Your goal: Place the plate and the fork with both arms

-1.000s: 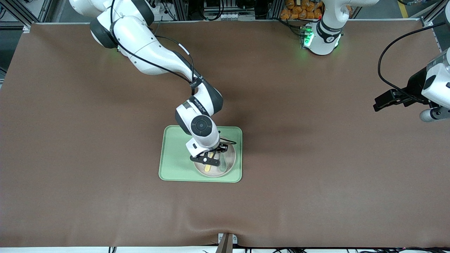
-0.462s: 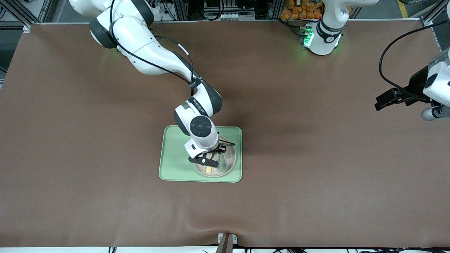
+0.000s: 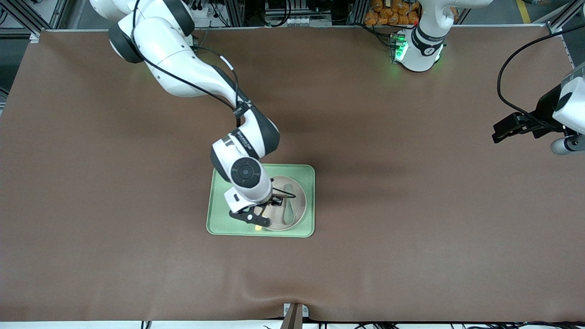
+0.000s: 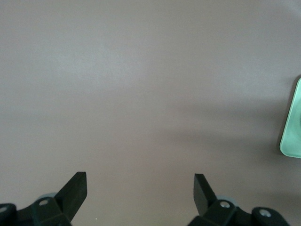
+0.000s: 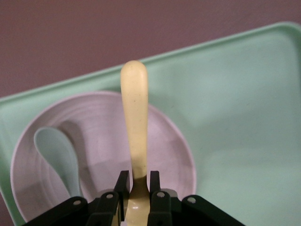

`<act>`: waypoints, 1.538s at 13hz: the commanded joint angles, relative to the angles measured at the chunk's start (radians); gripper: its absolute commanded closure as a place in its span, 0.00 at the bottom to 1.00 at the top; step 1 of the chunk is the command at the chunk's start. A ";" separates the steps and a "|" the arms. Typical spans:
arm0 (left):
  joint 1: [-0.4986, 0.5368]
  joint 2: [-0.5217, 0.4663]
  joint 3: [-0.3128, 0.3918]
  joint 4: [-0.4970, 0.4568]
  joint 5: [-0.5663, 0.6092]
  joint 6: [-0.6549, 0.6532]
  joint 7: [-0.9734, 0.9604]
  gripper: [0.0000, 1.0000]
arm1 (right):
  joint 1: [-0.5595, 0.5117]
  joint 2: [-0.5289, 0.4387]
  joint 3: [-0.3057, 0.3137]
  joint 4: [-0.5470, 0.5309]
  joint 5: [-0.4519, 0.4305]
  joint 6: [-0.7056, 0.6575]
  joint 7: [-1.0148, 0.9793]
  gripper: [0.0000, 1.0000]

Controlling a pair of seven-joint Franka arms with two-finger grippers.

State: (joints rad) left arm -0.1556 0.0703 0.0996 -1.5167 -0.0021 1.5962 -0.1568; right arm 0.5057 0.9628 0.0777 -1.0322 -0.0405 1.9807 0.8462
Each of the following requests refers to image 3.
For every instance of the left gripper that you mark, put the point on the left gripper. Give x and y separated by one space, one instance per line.
545 110

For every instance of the brown table mat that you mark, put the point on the brown table mat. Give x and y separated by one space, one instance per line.
137 274

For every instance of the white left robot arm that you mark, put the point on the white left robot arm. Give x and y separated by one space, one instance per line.
422 45

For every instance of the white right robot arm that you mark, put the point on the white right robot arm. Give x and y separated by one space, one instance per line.
183 68

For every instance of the white power strip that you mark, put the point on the white power strip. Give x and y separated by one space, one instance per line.
205 13

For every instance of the grey edge clamp bracket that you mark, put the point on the grey edge clamp bracket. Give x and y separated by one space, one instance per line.
296 310

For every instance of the beige round plate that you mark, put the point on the beige round plate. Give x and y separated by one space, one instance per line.
297 192

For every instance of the grey-green plastic spoon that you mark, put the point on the grey-green plastic spoon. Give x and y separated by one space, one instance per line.
289 215

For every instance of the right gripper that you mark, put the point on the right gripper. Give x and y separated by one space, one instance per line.
275 200

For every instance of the light green rectangular tray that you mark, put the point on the light green rectangular tray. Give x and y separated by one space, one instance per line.
217 224

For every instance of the white connector block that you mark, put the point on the white connector block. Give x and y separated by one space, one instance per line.
299 20

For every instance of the aluminium frame post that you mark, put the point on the aluminium frame post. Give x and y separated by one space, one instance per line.
360 11
235 13

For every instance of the yellow plastic fork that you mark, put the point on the yellow plastic fork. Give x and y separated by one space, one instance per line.
258 227

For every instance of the orange snack packet pile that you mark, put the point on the orange snack packet pile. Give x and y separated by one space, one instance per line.
384 16

